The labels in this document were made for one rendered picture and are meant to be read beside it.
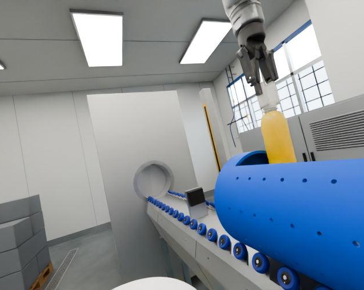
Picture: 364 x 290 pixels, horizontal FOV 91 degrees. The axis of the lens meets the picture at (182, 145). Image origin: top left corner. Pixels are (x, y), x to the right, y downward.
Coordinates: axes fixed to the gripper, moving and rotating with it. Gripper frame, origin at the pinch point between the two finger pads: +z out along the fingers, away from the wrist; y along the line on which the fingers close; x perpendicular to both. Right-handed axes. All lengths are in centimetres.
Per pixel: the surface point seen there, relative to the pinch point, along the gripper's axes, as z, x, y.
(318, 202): 23.4, 17.4, 18.2
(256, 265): 42.6, -2.7, 16.8
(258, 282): 46.6, -2.9, 17.3
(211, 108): -17, -66, -29
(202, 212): 43, -53, 3
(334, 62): -65, -83, -254
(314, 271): 35.4, 13.6, 18.3
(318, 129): 16, -72, -156
